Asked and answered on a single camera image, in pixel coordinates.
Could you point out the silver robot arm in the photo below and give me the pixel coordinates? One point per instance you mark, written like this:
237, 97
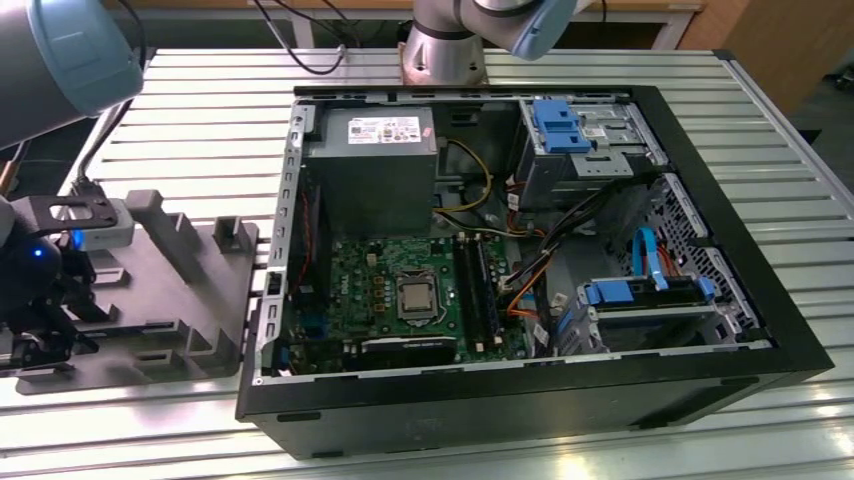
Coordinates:
437, 47

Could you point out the grey parts rack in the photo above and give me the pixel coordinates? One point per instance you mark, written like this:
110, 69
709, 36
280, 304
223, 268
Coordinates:
154, 310

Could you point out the green Dell motherboard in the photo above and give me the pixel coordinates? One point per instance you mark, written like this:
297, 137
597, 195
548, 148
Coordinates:
361, 260

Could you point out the grey power supply unit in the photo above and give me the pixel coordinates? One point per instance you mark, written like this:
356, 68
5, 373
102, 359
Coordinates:
374, 190

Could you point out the silver CPU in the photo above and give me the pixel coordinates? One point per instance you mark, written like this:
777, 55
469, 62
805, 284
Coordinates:
417, 296

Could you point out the black graphics card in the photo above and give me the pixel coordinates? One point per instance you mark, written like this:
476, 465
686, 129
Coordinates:
401, 352

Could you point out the wooden desk with white legs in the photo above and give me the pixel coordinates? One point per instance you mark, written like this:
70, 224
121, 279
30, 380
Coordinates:
302, 30

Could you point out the black open PC case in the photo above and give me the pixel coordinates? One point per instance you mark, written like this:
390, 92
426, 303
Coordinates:
534, 410

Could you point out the blue drive bay latch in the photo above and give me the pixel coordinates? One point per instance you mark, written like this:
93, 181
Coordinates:
557, 125

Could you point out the hard disk in blue carrier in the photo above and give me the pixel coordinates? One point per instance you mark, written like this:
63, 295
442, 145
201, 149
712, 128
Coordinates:
610, 294

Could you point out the metal drive cage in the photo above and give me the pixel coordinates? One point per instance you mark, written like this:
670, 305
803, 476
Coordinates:
601, 167

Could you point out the metal disk bay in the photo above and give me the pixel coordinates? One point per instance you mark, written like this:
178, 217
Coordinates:
654, 316

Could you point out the wooden cabinet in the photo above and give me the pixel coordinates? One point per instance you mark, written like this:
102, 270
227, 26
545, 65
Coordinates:
788, 50

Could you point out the silver camera with blue light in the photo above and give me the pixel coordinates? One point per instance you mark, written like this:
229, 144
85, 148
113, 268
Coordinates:
114, 239

